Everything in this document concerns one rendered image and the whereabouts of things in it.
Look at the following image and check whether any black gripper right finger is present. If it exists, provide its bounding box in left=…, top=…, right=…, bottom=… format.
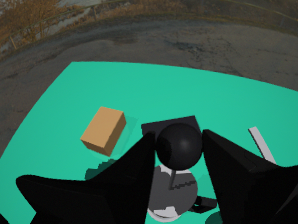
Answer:
left=202, top=129, right=298, bottom=224

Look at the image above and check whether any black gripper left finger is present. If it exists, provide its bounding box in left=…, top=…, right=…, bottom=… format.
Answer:
left=16, top=131, right=156, bottom=224

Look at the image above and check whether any tan rectangular block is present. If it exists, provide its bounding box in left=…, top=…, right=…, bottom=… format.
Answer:
left=80, top=107, right=128, bottom=157

